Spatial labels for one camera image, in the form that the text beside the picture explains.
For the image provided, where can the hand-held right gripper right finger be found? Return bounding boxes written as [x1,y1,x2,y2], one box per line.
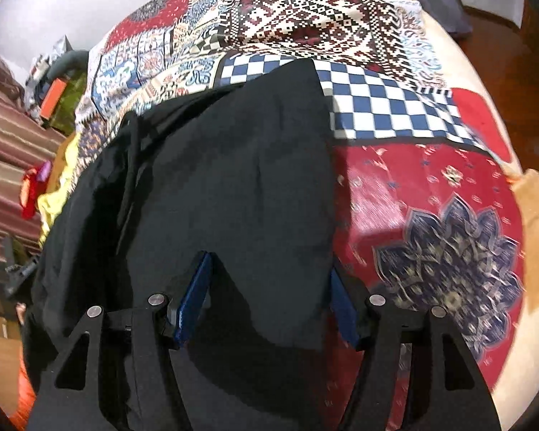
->
[330,256,504,431]

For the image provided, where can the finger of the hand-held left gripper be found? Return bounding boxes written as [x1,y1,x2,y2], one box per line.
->
[0,237,42,301]

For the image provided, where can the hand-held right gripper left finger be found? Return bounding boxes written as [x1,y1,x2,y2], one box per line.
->
[27,251,214,431]

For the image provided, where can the black zip hoodie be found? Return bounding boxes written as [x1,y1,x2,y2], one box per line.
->
[24,59,342,431]

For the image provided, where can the pile of clothes and papers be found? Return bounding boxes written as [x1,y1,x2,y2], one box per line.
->
[24,36,75,95]

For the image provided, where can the red plush toy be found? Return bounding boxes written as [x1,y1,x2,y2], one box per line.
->
[19,164,55,221]

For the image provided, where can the yellow cloth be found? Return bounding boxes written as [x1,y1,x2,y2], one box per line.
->
[36,132,84,247]

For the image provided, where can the striped red beige curtain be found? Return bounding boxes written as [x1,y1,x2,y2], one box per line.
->
[0,27,68,279]

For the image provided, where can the patchwork printed blanket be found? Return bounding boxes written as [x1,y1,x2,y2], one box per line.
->
[22,0,528,431]

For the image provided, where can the green patterned cloth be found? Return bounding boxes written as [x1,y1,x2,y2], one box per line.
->
[49,74,91,138]

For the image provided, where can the orange box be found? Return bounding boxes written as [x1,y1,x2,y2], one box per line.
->
[40,78,69,120]

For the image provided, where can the dark grey cushion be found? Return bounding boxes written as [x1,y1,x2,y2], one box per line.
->
[49,49,91,77]

